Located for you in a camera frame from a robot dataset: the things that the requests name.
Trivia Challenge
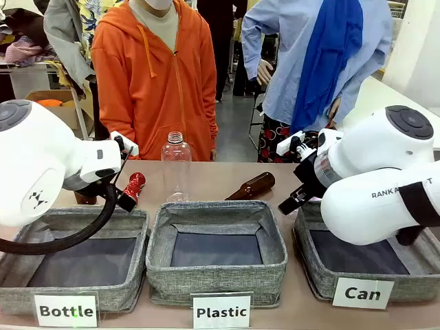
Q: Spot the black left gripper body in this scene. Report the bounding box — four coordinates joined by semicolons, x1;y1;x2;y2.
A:
63;173;120;197

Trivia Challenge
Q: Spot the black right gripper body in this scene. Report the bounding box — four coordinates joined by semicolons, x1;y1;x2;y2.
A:
293;150;331;204

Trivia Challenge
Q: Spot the crushed red can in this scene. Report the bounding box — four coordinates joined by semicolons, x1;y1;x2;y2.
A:
122;171;146;204

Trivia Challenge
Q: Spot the large clear plastic bottle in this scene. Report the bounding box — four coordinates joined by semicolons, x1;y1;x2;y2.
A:
160;131;193;204

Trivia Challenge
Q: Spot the grey fabric basket bottle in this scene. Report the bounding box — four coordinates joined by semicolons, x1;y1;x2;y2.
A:
0;206;151;314

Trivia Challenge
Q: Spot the grey fabric basket can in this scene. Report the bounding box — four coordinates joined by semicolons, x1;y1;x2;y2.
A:
291;201;440;303

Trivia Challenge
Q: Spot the grey fabric basket plastic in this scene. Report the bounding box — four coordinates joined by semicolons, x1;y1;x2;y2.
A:
146;200;289;308

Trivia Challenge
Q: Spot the white sign reading Can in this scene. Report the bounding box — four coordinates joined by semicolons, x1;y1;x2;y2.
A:
332;277;395;310

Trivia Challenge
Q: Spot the black red floral skirt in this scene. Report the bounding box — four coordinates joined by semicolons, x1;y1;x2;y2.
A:
256;115;331;164

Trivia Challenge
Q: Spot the cardboard box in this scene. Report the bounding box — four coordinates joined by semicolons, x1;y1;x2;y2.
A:
25;89;94;139

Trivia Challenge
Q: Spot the white side table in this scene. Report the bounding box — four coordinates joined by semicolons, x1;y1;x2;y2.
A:
338;75;440;130

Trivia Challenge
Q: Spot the mannequin hand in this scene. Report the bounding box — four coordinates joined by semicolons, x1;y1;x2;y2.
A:
256;59;274;87

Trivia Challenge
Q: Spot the person in orange hoodie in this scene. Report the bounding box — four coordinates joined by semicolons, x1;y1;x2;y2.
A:
91;0;220;162

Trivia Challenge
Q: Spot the white sign reading Bottle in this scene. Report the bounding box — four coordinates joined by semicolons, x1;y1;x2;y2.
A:
34;294;99;327

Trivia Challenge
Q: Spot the blue scarf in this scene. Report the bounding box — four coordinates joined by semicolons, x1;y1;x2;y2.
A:
290;0;364;135

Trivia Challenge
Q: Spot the mannequin light blue shirt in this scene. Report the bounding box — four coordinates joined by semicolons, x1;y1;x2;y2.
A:
241;0;393;133

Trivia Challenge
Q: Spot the white sign reading Plastic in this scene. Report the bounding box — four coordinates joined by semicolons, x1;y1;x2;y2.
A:
192;296;251;330

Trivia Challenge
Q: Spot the mannequin grey jacket floral shirt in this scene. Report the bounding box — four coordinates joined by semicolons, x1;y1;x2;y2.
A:
43;0;131;99

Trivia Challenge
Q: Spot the pile of clothes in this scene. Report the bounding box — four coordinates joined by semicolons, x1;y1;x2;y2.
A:
0;6;58;66

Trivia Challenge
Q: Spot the person in black clothes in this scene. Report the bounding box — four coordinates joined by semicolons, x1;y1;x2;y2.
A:
197;0;249;97

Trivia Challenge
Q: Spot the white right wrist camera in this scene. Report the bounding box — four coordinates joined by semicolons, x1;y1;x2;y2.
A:
276;131;317;162

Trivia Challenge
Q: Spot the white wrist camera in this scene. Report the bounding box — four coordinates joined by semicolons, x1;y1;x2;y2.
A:
276;131;317;162
109;130;140;160

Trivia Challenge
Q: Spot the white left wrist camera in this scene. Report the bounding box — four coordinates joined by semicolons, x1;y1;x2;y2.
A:
109;130;140;160

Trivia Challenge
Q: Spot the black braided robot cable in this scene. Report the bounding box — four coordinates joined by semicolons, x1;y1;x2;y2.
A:
0;184;120;256

